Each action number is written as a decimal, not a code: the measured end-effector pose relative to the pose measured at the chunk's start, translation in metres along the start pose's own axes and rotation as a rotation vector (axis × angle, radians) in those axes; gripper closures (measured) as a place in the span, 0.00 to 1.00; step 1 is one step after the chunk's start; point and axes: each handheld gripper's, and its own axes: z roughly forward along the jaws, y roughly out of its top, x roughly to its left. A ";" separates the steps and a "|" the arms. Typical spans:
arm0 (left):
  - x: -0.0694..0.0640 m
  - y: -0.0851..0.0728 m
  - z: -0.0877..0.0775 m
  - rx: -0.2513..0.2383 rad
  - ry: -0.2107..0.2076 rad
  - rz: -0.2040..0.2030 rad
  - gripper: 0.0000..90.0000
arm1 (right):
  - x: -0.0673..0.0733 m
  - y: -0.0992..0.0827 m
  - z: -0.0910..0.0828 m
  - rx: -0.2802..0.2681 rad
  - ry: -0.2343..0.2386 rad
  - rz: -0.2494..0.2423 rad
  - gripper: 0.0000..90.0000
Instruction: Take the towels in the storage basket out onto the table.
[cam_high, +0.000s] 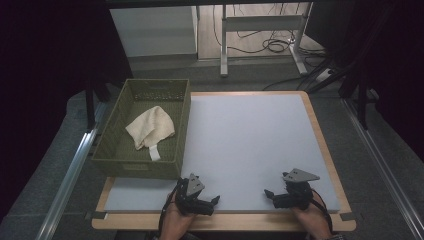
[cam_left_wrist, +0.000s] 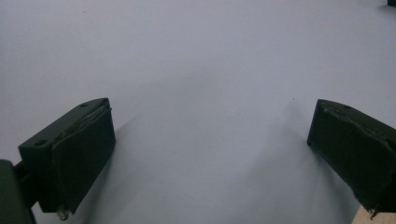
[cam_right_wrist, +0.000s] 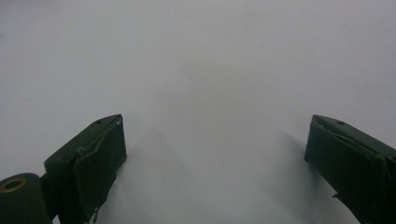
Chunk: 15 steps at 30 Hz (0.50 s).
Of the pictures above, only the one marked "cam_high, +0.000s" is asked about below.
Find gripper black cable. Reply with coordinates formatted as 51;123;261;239
158;181;184;234
309;189;334;234

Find tangle of black floor cables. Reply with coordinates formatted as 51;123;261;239
212;3;327;58

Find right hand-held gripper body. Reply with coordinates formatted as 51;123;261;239
281;168;321;211

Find white cabinet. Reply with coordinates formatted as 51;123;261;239
109;5;200;63

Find person's right hand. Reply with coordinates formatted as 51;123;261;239
290;196;333;240

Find black stand legs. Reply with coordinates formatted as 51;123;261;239
338;64;381;132
83;75;113;130

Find green plastic basket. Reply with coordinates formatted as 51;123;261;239
91;78;193;181

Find person's left hand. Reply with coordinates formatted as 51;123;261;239
159;191;198;240

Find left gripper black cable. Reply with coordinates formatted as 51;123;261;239
158;181;184;234

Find white power strip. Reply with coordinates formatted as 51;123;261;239
314;68;335;83

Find white metal desk frame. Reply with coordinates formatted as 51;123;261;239
219;3;310;78

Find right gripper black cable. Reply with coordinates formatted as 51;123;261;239
309;189;334;234

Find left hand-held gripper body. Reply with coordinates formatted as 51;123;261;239
175;173;210;217

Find dark curtain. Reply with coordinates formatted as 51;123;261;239
306;0;424;161
0;0;134;221

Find cream patterned towel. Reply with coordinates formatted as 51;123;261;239
125;105;176;162

